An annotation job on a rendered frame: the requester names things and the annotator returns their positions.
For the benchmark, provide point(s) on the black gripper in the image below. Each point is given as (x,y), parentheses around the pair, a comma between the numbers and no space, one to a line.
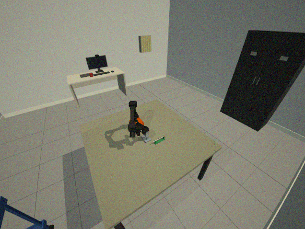
(140,127)

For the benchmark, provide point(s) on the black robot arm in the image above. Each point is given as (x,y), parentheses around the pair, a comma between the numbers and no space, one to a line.
(133,119)

